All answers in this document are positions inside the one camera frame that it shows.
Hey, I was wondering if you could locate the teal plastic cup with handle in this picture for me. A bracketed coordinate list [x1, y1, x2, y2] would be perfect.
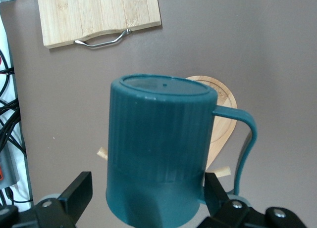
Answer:
[105, 74, 258, 228]

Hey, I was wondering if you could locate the grey power strip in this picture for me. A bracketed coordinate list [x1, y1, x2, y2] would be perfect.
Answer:
[0, 141, 20, 189]

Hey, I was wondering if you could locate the brown table cover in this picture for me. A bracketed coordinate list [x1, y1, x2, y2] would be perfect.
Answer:
[0, 0, 317, 228]

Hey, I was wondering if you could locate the black cable bundle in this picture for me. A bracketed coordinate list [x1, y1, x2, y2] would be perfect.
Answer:
[0, 47, 34, 207]

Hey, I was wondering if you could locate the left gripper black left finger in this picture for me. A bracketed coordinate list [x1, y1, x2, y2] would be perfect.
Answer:
[18, 171, 93, 228]

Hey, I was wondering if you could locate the wooden cutting board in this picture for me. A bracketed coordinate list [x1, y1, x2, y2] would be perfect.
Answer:
[36, 0, 163, 49]

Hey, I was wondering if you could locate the wooden mug tree stand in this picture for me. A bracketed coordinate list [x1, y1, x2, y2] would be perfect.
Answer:
[97, 75, 238, 179]

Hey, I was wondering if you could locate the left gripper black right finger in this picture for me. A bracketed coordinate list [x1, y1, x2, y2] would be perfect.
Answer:
[195, 172, 265, 228]

